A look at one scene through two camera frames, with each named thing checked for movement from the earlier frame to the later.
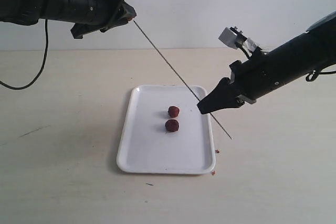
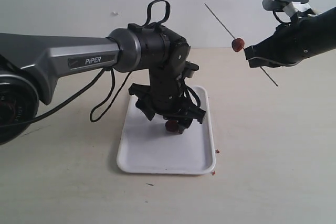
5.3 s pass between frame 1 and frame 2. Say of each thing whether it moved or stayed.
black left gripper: moved
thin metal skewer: moved
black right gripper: moved
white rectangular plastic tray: stayed
